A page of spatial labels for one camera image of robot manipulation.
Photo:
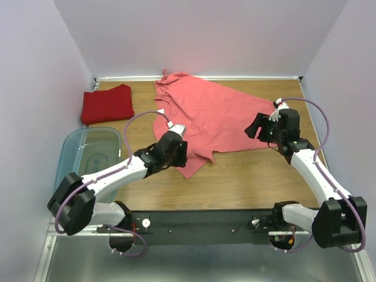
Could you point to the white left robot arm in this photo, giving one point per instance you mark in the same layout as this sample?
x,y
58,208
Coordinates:
x,y
77,204

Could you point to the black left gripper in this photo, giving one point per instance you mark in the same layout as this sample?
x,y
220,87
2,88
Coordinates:
x,y
182,158

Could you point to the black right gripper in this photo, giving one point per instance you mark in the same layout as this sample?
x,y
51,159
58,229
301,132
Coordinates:
x,y
261,120

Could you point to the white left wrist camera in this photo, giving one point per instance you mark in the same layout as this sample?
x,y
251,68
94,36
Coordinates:
x,y
178,129

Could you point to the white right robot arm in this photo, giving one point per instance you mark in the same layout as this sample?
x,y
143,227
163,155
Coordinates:
x,y
340,220

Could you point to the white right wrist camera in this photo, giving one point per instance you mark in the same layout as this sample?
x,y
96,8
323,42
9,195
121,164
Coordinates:
x,y
279,105

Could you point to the folded red t shirt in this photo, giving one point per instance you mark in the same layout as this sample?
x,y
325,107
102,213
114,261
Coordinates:
x,y
107,105

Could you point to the aluminium frame rail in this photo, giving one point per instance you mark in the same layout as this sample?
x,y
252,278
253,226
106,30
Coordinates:
x,y
66,258

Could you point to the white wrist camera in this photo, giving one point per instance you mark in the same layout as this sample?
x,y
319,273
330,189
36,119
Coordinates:
x,y
178,129
279,105

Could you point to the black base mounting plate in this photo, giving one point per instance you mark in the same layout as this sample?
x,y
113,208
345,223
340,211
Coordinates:
x,y
203,227

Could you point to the pink t shirt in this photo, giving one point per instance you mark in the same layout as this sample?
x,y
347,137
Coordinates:
x,y
215,117

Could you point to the clear blue plastic bin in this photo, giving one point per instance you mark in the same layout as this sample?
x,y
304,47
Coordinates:
x,y
88,150

